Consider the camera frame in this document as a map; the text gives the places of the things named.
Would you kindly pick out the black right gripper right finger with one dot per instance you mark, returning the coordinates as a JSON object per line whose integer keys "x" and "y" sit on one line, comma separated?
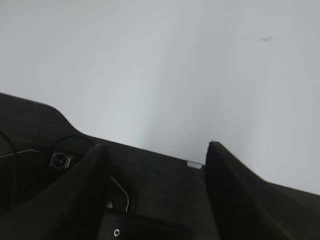
{"x": 247, "y": 207}

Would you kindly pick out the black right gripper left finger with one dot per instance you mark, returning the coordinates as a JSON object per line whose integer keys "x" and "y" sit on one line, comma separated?
{"x": 72, "y": 208}

